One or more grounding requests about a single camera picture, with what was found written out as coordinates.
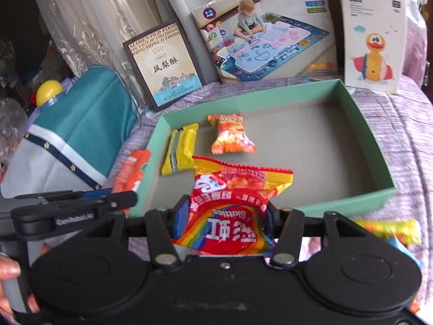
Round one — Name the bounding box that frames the orange-red narrow snack packet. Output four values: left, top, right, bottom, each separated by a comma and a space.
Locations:
110, 148, 153, 215

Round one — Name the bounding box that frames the red Skittles bag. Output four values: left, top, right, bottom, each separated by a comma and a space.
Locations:
175, 155, 294, 255

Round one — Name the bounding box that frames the yellow wafer bar packet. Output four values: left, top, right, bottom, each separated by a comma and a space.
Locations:
161, 122, 199, 176

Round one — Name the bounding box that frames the orange fries snack bag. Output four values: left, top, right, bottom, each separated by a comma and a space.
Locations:
208, 114, 256, 155

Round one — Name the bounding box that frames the green-yellow snack bar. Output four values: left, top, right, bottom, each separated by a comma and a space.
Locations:
353, 219, 421, 246

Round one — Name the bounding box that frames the blue cracker packet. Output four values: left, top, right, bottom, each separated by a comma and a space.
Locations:
387, 236, 422, 269

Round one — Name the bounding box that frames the orange foil snack packet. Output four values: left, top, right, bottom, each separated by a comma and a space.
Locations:
409, 299, 421, 315

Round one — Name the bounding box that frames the person's left hand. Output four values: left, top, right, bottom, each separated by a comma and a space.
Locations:
1, 241, 50, 324

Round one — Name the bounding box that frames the teal and white bag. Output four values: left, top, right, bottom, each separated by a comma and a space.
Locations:
1, 66, 139, 198

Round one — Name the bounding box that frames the yellow ball toy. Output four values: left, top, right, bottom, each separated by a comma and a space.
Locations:
35, 79, 65, 106

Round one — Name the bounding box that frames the mint green cardboard tray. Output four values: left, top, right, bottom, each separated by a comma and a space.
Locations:
130, 79, 396, 216

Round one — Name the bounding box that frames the brown pineapple cake box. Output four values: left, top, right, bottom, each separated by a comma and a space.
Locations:
123, 18, 203, 111

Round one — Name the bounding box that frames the white lace curtain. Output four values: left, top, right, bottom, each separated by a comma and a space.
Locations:
36, 0, 161, 108

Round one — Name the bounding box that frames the water doodle mat box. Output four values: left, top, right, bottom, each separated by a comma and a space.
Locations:
192, 0, 337, 83

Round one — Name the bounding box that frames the white roly-poly duck box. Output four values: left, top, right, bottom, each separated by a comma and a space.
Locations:
340, 0, 406, 94

